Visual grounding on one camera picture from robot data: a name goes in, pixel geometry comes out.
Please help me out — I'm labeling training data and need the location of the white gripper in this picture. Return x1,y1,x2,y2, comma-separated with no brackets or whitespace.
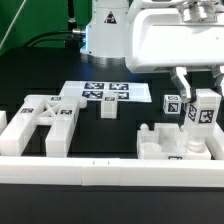
125,0,224,103

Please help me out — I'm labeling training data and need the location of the white chair seat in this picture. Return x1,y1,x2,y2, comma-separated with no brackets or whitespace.
137,123,211,160

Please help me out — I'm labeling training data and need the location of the white tagged cube left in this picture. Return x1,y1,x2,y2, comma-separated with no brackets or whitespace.
163,95,181,114

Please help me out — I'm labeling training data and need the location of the black vertical pole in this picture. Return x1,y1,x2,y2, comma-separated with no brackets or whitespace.
67,0,76,23

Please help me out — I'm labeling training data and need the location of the white U-shaped fence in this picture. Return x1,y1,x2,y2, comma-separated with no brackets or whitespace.
0,111,224,187

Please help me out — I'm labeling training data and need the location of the white marker base plate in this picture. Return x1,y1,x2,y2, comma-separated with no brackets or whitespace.
60,81,152,103

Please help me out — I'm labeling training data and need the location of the black cable with connector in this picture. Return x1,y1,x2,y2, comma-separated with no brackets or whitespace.
23,28,87,48

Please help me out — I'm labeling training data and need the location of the white chair back frame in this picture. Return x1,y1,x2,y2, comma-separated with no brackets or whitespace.
0,95,87,158

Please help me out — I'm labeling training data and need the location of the white diagonal cord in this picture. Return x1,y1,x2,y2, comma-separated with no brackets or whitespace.
0,0,28,51

